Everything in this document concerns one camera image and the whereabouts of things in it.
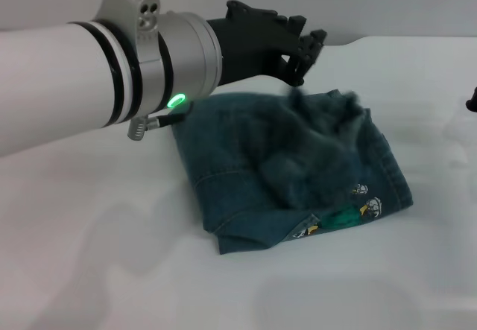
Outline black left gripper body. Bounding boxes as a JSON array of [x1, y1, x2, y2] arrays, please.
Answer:
[[205, 0, 301, 87]]

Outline blue denim shorts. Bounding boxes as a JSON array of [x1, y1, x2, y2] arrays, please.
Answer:
[[170, 88, 414, 256]]

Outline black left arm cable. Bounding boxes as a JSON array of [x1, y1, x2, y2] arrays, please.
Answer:
[[158, 101, 195, 127]]

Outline silver left arm cable plug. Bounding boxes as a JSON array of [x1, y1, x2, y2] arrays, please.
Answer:
[[127, 115, 162, 142]]

